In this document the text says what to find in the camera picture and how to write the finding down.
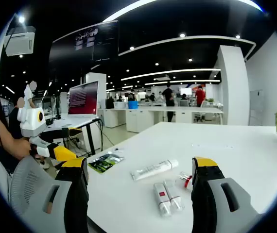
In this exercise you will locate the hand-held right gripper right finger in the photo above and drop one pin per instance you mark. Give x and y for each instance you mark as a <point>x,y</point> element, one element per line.
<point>201,194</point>

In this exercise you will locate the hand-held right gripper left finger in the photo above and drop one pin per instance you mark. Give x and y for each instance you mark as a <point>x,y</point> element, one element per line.
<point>75,194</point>

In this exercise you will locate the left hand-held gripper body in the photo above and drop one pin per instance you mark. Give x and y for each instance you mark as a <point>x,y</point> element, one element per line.
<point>31,123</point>

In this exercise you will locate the red collar skincare bottle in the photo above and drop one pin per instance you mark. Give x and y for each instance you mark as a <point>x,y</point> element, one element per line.
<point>185,178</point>

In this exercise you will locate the small red label skincare tube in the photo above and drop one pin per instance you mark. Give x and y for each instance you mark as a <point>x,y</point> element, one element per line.
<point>175,196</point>
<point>161,199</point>

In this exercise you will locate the green black foil packet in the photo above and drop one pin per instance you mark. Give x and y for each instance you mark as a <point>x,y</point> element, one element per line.
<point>105,162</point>

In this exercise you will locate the large white skincare tube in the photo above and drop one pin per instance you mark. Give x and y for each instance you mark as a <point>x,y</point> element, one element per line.
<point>153,168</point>

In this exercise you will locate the person's left hand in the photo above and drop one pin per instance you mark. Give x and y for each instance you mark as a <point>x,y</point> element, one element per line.
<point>22,150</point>

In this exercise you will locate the white monitor with red screen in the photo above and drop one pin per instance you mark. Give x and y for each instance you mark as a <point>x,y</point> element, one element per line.
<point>83,98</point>

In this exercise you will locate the grey mesh office chair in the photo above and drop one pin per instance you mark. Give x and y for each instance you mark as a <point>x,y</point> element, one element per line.
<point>26,184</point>

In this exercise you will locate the blue bin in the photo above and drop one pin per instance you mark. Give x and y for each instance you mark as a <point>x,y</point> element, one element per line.
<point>133,104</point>

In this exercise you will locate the ceiling air conditioner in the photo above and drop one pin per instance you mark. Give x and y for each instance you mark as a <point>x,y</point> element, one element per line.
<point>19,42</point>

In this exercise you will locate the long white counter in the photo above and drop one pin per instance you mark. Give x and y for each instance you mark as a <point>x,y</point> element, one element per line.
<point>177,114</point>

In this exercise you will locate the hanging black display screen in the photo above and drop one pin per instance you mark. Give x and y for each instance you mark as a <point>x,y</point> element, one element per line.
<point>85,43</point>

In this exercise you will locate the white square pillar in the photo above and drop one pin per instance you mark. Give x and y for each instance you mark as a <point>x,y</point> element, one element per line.
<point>233,85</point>

